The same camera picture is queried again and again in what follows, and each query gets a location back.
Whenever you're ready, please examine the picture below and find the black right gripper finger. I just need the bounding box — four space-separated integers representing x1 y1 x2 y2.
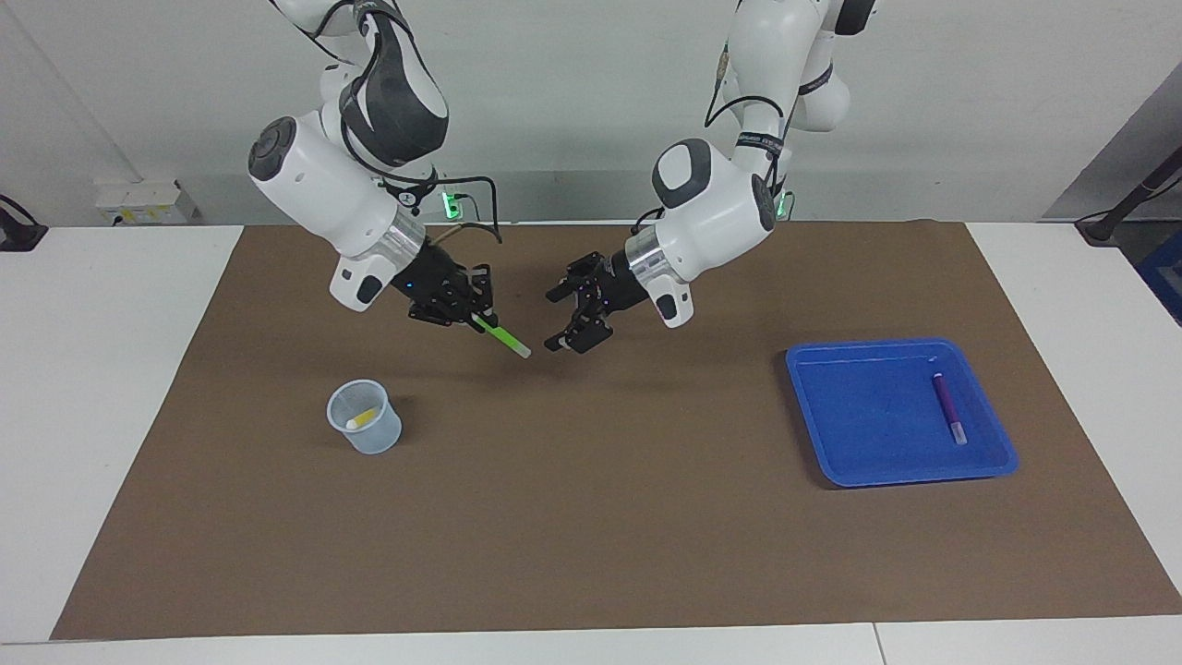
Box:
409 300 477 331
465 264 498 312

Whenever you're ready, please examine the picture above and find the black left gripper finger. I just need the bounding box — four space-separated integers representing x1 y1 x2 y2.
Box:
545 254 608 305
543 309 613 357

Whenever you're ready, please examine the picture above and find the green highlighter pen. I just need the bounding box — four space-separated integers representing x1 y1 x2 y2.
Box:
471 312 533 360

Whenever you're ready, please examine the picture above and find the purple highlighter pen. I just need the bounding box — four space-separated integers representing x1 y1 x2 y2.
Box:
931 372 969 446

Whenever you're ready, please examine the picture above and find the clear plastic measuring cup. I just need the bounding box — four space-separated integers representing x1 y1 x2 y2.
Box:
326 379 404 455

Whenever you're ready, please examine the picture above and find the brown table mat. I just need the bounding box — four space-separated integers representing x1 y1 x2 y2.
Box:
51 220 1182 641

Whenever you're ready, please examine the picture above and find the blue plastic tray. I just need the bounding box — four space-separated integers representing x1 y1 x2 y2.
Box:
785 338 1019 488

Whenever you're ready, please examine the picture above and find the white power strip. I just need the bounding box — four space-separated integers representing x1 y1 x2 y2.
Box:
95 180 199 225

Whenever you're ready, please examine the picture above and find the black stand pole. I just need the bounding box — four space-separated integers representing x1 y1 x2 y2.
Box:
1076 148 1182 246

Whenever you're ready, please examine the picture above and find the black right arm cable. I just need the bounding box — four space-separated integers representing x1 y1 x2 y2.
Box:
342 18 504 246

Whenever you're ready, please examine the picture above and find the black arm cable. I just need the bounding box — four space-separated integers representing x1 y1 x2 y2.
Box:
633 37 788 234
342 18 504 246

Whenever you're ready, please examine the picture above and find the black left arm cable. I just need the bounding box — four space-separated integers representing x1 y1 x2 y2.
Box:
633 37 788 234

